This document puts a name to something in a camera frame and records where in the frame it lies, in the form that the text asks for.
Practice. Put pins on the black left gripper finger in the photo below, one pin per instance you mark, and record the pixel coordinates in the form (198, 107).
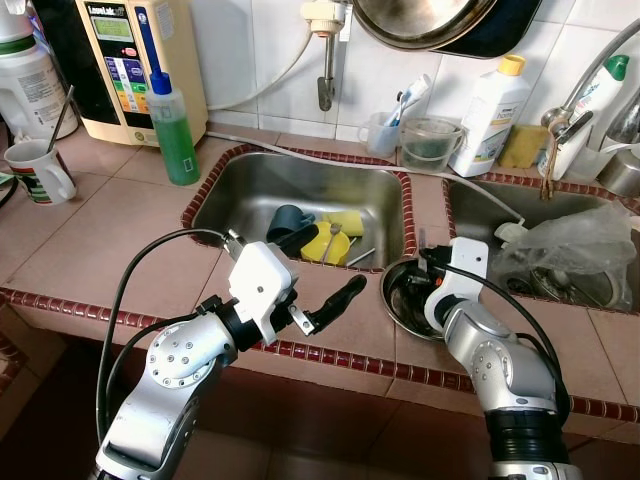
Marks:
(338, 300)
(298, 241)

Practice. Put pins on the blue rabbit mug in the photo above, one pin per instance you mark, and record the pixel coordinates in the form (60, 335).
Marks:
(285, 222)

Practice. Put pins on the steel bowl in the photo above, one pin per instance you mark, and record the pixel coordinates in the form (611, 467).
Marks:
(392, 300)

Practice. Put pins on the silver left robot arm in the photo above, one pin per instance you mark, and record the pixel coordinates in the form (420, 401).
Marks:
(170, 370)

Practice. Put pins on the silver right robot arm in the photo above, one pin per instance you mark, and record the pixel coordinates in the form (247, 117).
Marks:
(500, 370)

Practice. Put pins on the steel kitchen faucet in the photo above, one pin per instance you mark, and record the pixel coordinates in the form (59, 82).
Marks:
(557, 120)

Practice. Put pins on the yellow sponge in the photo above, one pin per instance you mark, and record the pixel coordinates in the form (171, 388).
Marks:
(522, 148)
(350, 222)

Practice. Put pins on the steel sink basin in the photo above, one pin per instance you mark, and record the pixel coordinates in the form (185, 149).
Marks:
(250, 190)
(480, 235)

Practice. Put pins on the green scouring pad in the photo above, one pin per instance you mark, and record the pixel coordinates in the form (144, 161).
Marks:
(430, 152)

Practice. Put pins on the clear plastic cup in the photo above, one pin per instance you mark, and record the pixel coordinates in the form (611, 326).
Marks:
(380, 135)

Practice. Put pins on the clear plastic bag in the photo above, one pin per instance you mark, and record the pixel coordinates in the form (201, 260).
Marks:
(570, 245)

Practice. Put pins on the clear plastic tub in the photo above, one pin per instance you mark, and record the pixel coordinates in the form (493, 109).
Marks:
(430, 128)

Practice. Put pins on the brown rubber band bundle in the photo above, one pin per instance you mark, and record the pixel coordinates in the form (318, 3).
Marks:
(547, 175)

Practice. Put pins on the green liquid bottle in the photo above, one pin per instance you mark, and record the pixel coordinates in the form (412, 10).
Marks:
(175, 140)

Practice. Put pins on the white yellow-capped bottle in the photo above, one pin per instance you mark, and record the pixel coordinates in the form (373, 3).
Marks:
(490, 120)

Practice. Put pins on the blue toothbrush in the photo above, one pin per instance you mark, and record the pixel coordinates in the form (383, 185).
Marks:
(398, 108)

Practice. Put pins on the white toothbrush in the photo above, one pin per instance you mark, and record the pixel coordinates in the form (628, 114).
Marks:
(415, 92)

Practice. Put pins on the beige water ionizer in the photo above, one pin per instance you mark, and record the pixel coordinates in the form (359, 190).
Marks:
(185, 90)

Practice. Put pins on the steel cup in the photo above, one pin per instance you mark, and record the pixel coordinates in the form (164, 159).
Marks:
(620, 175)

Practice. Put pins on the clear plastic jug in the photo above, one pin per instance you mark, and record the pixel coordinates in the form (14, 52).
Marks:
(610, 145)

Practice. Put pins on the steel wok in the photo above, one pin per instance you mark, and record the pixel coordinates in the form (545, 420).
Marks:
(420, 25)

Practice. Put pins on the white printed mug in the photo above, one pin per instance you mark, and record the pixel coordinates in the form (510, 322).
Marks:
(45, 178)

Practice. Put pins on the thin steel spoon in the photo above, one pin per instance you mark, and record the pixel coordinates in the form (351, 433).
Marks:
(60, 120)

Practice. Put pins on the white plastic jug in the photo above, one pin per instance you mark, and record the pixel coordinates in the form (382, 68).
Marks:
(30, 90)

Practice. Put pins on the steel wall tap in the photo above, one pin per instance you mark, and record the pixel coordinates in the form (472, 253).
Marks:
(327, 70)

